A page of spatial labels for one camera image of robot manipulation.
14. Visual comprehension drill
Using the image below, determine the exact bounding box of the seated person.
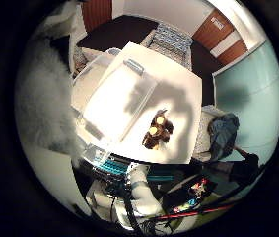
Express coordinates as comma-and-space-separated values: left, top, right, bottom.
230, 147, 261, 186

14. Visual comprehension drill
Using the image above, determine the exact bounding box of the white chair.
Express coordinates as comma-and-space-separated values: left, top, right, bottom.
192, 104, 233, 163

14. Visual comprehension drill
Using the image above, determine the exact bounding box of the brown teddy bear toy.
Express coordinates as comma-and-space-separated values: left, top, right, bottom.
141, 109, 174, 151

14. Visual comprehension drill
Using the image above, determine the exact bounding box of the brown wooden door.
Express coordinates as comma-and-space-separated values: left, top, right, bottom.
192, 8, 249, 67

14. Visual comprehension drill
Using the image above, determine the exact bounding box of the white door sign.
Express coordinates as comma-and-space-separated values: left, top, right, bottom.
210, 16, 226, 32

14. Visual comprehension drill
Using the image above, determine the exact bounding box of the teal ribbed box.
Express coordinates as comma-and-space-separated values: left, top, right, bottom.
92, 154, 131, 176

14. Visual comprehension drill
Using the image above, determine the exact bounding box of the pale green glass panel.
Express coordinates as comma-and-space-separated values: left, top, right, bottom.
212, 39, 279, 163

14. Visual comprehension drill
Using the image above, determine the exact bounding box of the clear plastic storage container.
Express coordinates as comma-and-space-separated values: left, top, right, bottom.
70, 47, 161, 160

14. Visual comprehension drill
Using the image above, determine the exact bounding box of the grey-blue crumpled cloth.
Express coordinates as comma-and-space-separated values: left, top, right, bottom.
207, 113, 241, 162

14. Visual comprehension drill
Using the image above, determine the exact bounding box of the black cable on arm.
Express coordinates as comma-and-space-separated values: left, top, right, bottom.
121, 184, 145, 235

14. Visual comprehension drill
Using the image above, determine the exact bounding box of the red bar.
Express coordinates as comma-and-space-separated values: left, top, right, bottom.
151, 202, 236, 221

